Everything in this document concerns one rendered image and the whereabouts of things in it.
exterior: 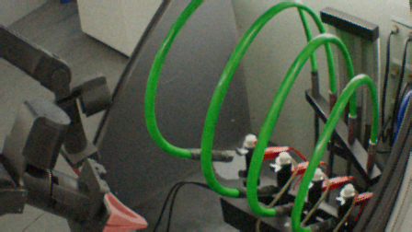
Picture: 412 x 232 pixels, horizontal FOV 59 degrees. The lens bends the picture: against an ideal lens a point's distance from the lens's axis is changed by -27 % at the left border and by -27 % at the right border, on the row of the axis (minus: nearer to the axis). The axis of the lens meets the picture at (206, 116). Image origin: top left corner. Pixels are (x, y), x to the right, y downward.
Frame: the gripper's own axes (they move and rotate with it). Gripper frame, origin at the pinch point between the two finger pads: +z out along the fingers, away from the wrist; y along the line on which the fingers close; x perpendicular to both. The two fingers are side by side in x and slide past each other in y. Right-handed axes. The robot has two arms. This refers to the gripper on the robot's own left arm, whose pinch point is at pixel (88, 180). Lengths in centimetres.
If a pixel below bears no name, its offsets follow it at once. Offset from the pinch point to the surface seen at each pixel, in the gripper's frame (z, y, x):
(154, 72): -27.6, -22.0, -8.7
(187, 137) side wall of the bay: 10.4, 9.3, -32.5
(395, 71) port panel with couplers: -18, -42, -51
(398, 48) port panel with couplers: -23, -42, -52
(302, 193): -18, -46, -11
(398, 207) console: -10, -58, -25
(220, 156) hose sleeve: -9.0, -22.4, -17.3
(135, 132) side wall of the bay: 1.7, 9.1, -19.2
